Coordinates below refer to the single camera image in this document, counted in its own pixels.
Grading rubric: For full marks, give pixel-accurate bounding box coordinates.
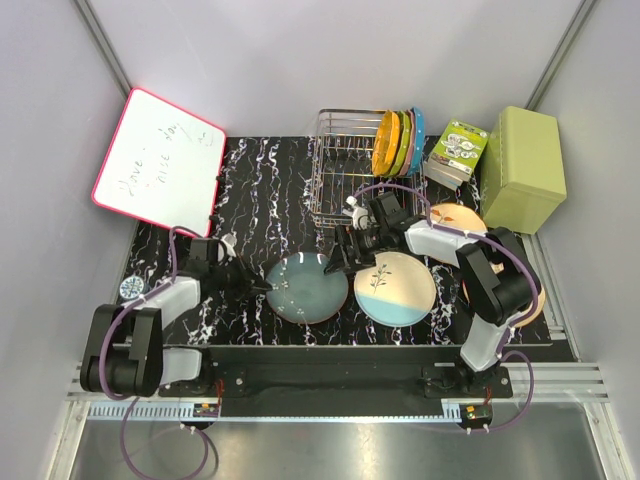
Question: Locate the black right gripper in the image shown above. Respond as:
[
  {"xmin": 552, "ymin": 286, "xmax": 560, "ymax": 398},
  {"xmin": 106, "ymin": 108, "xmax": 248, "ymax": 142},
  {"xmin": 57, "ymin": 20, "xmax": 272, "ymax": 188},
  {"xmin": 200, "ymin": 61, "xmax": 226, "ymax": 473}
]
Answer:
[{"xmin": 324, "ymin": 225, "xmax": 388, "ymax": 276}]

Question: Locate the cream and blue plate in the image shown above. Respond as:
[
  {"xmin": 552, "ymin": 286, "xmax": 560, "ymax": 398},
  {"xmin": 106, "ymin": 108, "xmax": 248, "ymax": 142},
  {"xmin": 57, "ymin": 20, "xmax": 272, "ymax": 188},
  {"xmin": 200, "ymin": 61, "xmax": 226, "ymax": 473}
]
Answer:
[{"xmin": 354, "ymin": 251, "xmax": 437, "ymax": 328}]

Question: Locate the beige leaf plate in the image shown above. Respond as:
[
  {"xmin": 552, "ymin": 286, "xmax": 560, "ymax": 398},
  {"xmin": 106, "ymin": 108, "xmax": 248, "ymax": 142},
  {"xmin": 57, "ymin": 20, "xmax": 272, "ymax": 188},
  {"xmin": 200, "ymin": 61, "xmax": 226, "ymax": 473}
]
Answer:
[{"xmin": 429, "ymin": 203, "xmax": 488, "ymax": 234}]

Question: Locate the beige bird plate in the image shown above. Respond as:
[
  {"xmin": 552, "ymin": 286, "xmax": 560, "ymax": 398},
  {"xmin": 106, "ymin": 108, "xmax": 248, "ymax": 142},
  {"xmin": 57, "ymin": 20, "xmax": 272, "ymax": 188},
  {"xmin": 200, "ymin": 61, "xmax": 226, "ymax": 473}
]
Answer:
[{"xmin": 462, "ymin": 271, "xmax": 543, "ymax": 326}]

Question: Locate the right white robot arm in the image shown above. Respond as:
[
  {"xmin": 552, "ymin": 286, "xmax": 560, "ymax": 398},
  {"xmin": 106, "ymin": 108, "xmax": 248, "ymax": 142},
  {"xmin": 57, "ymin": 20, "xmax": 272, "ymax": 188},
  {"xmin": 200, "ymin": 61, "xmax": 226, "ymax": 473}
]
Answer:
[{"xmin": 325, "ymin": 192, "xmax": 543, "ymax": 397}]

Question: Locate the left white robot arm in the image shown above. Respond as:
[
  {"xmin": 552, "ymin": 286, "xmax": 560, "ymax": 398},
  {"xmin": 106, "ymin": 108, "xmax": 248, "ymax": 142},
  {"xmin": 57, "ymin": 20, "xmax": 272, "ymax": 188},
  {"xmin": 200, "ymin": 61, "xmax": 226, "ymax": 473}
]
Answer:
[{"xmin": 79, "ymin": 236, "xmax": 272, "ymax": 400}]

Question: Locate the yellow plate in rack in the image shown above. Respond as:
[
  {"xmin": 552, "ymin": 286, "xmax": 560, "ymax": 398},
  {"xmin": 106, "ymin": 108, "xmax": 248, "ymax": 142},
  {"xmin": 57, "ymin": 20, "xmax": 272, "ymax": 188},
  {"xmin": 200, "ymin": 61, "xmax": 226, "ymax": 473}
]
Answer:
[{"xmin": 372, "ymin": 110, "xmax": 400, "ymax": 177}]

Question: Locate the pink plate in rack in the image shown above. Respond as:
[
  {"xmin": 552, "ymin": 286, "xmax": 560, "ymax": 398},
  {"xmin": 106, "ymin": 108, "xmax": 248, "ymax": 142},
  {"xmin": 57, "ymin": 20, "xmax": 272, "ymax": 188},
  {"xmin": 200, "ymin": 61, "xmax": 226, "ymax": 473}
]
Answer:
[{"xmin": 400, "ymin": 109, "xmax": 417, "ymax": 176}]

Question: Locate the green plate in rack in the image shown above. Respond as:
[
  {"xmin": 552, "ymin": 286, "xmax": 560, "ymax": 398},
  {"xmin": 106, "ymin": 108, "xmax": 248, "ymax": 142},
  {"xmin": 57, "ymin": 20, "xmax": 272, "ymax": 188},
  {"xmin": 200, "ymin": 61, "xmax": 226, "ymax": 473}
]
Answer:
[{"xmin": 388, "ymin": 111, "xmax": 412, "ymax": 177}]

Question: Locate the blue plate in rack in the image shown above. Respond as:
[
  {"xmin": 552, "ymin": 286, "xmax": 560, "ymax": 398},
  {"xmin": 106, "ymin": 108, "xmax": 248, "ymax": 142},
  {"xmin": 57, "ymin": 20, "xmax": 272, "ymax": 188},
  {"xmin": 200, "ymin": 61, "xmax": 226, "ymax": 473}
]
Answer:
[{"xmin": 408, "ymin": 107, "xmax": 426, "ymax": 175}]

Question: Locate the black marble pattern mat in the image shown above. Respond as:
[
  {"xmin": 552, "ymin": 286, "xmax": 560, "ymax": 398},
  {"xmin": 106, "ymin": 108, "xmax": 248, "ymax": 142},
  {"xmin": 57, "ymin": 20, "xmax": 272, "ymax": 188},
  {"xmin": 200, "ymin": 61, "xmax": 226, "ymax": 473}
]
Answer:
[{"xmin": 97, "ymin": 134, "xmax": 554, "ymax": 348}]

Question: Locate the blue patterned bottle cap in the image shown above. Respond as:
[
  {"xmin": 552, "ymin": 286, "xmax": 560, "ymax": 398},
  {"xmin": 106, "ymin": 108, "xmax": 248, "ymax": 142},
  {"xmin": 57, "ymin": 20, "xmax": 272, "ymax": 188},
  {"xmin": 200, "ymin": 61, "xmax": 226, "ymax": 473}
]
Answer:
[{"xmin": 118, "ymin": 275, "xmax": 149, "ymax": 302}]

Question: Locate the left small circuit board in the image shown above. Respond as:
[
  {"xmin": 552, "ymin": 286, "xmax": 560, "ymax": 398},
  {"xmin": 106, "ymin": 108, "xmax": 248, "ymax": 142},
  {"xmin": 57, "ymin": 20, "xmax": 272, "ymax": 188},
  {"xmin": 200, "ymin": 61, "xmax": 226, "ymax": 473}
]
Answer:
[{"xmin": 194, "ymin": 402, "xmax": 221, "ymax": 418}]

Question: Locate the small circuit board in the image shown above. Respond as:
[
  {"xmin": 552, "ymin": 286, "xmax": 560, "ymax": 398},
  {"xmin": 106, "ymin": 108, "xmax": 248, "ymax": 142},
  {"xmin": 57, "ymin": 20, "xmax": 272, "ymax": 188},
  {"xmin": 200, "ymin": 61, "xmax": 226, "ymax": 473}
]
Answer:
[
  {"xmin": 462, "ymin": 403, "xmax": 493, "ymax": 424},
  {"xmin": 194, "ymin": 402, "xmax": 221, "ymax": 418}
]

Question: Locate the black base bar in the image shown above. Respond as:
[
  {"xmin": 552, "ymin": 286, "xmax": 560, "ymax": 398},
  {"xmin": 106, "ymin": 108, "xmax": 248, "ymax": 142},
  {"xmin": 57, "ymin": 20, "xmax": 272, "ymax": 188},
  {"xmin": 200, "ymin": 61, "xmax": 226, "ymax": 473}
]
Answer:
[{"xmin": 161, "ymin": 346, "xmax": 513, "ymax": 399}]

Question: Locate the pink-framed whiteboard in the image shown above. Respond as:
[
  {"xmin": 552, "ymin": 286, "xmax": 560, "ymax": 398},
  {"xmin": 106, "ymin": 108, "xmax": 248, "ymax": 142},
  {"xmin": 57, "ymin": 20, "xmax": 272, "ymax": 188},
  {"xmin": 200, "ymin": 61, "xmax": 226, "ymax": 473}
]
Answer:
[{"xmin": 91, "ymin": 88, "xmax": 226, "ymax": 236}]

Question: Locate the green cover book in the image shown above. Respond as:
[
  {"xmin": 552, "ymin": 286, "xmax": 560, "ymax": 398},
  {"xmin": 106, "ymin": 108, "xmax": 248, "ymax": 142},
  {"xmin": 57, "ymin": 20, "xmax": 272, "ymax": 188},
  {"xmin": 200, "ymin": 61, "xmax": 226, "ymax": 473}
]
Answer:
[{"xmin": 423, "ymin": 119, "xmax": 489, "ymax": 190}]

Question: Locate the green metal tin box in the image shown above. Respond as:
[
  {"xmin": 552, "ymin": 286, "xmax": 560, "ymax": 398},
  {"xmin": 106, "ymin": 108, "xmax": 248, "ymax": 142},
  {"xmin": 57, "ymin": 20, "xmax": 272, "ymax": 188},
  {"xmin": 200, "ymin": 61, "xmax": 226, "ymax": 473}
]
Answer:
[{"xmin": 480, "ymin": 106, "xmax": 567, "ymax": 235}]

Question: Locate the right small circuit board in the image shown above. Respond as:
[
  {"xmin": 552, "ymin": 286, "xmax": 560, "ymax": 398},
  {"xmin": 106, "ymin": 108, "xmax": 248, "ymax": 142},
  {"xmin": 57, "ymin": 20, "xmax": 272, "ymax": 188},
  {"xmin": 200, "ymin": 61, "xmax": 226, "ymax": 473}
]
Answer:
[{"xmin": 462, "ymin": 403, "xmax": 493, "ymax": 424}]

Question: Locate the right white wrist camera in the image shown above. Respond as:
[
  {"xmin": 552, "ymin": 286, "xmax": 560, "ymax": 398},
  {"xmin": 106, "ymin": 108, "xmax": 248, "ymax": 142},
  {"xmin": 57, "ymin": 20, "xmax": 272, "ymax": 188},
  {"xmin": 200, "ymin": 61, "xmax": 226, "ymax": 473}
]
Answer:
[{"xmin": 343, "ymin": 196, "xmax": 370, "ymax": 230}]

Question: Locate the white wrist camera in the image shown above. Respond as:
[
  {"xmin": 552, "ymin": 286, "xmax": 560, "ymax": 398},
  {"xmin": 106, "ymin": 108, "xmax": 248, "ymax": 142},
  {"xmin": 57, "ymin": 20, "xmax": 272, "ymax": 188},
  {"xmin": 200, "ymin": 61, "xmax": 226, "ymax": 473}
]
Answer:
[
  {"xmin": 218, "ymin": 233, "xmax": 237, "ymax": 260},
  {"xmin": 343, "ymin": 196, "xmax": 370, "ymax": 230}
]

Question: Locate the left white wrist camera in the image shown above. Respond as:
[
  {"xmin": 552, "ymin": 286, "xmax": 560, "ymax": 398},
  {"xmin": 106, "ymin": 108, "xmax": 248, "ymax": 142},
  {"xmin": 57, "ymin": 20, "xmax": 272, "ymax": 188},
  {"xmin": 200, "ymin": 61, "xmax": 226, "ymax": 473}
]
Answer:
[{"xmin": 218, "ymin": 233, "xmax": 237, "ymax": 260}]

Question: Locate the metal wire dish rack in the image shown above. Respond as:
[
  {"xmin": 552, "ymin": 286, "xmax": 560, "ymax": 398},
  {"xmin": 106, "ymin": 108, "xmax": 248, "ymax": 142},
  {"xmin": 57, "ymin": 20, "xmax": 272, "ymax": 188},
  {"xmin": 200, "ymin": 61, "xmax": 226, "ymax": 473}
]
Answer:
[{"xmin": 310, "ymin": 107, "xmax": 427, "ymax": 232}]

